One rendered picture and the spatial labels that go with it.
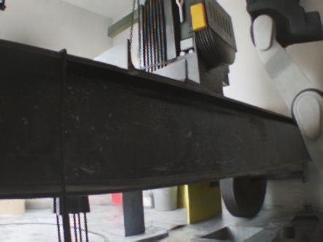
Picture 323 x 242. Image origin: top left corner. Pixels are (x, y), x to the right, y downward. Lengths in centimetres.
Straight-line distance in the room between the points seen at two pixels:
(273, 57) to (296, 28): 15
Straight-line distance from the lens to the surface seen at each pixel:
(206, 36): 157
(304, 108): 90
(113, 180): 59
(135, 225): 191
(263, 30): 102
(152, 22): 190
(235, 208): 194
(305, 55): 257
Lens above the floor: 45
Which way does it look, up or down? 10 degrees up
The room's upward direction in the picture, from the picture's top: 3 degrees counter-clockwise
